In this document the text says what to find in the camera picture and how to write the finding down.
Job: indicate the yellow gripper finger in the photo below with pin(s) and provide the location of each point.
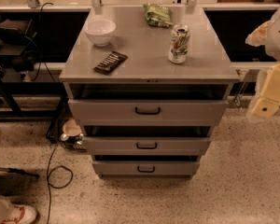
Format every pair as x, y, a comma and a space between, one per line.
264, 108
259, 36

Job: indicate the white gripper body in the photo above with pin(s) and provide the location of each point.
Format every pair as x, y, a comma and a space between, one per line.
279, 37

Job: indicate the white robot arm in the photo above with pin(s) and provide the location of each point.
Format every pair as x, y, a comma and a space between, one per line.
268, 34

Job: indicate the grey drawer cabinet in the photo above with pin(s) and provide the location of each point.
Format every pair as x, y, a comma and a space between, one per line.
147, 74

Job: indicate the grey top drawer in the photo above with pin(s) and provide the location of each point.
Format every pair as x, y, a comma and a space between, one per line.
147, 112

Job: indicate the white green soda can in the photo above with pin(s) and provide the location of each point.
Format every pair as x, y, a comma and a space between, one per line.
179, 43

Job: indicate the green snack bag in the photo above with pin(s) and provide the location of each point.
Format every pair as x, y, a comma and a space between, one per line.
157, 15

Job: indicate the dark chocolate bar wrapper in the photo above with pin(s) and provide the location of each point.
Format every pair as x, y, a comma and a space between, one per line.
110, 63

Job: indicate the white bowl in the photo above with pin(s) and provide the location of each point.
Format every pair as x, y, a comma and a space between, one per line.
100, 32

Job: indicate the black equipment on stand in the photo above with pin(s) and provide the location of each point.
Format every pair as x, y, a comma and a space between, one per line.
16, 45

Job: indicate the white red sneaker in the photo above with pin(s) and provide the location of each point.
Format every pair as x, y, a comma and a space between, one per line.
21, 214

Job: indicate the wire basket with items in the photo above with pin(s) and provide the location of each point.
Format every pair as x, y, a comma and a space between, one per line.
72, 136

